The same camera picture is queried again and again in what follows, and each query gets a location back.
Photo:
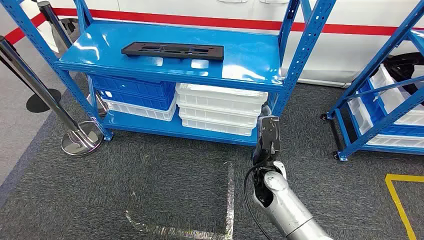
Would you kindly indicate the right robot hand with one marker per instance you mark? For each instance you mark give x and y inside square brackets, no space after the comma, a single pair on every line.
[267,111]

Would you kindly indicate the black plastic frame part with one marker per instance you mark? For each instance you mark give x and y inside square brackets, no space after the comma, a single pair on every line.
[215,52]

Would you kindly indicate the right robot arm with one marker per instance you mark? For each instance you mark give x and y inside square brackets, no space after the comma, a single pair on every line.
[285,208]

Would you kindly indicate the blue metal shelf rack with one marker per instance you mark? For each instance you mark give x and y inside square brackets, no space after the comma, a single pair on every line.
[248,56]

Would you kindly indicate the silver floor tape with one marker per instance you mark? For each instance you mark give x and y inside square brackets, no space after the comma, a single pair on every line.
[230,198]

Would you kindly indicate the blue wheeled rack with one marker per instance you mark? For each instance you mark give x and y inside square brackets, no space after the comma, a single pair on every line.
[364,139]

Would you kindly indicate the blue plastic crate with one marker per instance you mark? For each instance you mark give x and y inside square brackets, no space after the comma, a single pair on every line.
[139,101]
[374,112]
[132,86]

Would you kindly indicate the yellow floor tape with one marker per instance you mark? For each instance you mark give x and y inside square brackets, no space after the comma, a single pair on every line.
[407,178]

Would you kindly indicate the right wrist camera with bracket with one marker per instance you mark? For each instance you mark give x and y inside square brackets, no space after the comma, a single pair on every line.
[269,132]

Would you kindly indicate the chrome stanchion post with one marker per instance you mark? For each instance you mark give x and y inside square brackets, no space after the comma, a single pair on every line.
[81,139]
[55,24]

